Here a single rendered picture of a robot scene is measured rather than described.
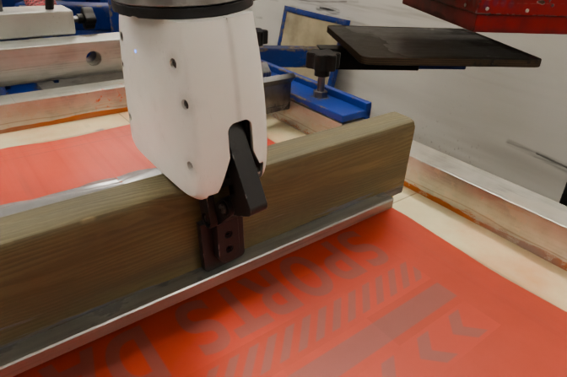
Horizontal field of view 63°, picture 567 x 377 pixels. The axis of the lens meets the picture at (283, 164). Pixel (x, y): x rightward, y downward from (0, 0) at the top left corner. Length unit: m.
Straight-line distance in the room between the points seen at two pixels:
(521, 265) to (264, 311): 0.22
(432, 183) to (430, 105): 2.18
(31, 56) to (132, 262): 0.48
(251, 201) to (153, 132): 0.07
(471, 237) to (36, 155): 0.47
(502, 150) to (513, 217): 2.04
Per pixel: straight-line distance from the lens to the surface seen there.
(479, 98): 2.51
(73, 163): 0.57
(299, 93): 0.64
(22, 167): 0.58
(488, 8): 1.16
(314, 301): 0.36
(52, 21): 0.78
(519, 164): 2.48
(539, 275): 0.45
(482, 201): 0.48
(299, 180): 0.34
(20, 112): 0.67
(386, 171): 0.42
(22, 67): 0.73
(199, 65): 0.23
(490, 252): 0.45
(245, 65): 0.24
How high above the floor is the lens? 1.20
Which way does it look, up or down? 27 degrees down
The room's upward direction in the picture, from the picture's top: 3 degrees clockwise
